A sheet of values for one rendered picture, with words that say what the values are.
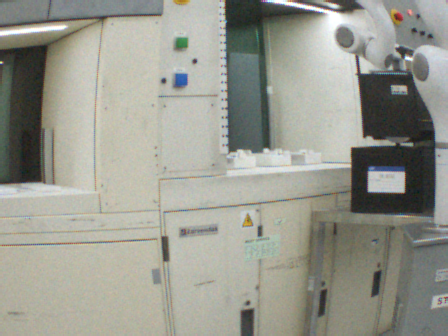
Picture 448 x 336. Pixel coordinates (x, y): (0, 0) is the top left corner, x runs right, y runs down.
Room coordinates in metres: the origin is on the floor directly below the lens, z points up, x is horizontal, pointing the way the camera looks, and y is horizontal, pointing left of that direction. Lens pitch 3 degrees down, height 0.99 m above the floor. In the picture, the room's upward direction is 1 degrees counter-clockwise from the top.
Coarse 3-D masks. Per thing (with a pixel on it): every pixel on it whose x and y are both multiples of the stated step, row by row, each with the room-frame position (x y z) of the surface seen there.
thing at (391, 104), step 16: (400, 64) 1.93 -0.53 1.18; (368, 80) 1.92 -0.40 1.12; (384, 80) 1.88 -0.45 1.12; (400, 80) 1.84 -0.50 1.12; (368, 96) 1.92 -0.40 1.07; (384, 96) 1.88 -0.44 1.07; (400, 96) 1.84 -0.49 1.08; (416, 96) 1.81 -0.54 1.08; (368, 112) 1.93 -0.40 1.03; (384, 112) 1.89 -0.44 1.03; (400, 112) 1.84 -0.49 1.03; (416, 112) 1.80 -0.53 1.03; (368, 128) 1.93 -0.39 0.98; (384, 128) 1.89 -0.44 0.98; (400, 128) 1.85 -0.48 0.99; (416, 128) 1.80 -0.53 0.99; (432, 128) 1.89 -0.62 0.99
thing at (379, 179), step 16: (352, 160) 1.93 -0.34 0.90; (368, 160) 1.89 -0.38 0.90; (384, 160) 1.85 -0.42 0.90; (400, 160) 1.81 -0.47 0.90; (416, 160) 1.77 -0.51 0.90; (432, 160) 1.81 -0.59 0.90; (352, 176) 1.93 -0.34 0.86; (368, 176) 1.89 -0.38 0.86; (384, 176) 1.85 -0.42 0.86; (400, 176) 1.81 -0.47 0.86; (416, 176) 1.77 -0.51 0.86; (432, 176) 1.81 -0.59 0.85; (352, 192) 1.93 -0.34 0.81; (368, 192) 1.89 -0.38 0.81; (384, 192) 1.85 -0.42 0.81; (400, 192) 1.81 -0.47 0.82; (416, 192) 1.77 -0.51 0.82; (432, 192) 1.82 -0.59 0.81; (352, 208) 1.93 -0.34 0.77; (368, 208) 1.89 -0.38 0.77; (384, 208) 1.85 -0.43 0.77; (400, 208) 1.81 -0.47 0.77; (416, 208) 1.77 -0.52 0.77; (432, 208) 1.82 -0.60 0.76
